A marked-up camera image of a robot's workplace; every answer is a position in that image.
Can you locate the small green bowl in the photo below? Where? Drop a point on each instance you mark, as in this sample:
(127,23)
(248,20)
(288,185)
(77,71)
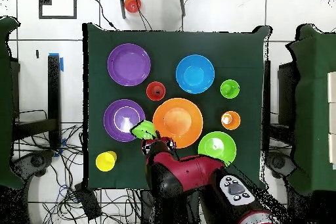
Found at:
(143,130)

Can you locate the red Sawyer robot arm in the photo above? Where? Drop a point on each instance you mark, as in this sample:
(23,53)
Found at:
(199,174)

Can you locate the large orange bowl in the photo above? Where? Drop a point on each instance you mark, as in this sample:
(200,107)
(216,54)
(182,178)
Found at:
(178,108)

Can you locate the red cup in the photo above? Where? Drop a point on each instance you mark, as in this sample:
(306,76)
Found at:
(151,91)

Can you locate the blue bowl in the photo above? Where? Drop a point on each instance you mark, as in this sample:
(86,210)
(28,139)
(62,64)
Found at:
(195,62)

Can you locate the large green bowl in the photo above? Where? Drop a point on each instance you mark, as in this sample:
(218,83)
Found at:
(218,142)

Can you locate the purple bowl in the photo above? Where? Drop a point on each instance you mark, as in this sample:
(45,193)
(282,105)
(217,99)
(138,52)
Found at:
(109,120)
(129,53)

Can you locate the green cup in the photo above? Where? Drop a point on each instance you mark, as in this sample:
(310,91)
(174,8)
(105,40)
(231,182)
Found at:
(229,84)

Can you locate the orange cup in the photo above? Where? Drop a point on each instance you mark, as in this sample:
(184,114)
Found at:
(235,122)

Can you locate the dark green tablecloth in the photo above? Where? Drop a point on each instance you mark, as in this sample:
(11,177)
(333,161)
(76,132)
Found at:
(168,42)

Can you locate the yellow cup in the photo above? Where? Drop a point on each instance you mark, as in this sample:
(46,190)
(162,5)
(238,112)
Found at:
(104,162)

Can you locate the small orange bowl on floor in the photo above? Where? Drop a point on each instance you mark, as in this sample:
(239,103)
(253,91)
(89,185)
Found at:
(132,3)

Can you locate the grey black machine base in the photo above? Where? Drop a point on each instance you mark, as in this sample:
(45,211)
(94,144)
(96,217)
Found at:
(34,161)
(278,161)

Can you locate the neighbouring green table cloth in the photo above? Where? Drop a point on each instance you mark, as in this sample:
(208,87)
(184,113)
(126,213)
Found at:
(5,103)
(312,103)

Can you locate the white boxes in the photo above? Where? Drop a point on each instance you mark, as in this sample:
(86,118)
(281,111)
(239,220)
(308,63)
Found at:
(332,119)

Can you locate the black post stand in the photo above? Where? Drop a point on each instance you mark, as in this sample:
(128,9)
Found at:
(54,90)

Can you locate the black square frame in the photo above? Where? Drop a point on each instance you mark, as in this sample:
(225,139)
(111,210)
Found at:
(74,3)

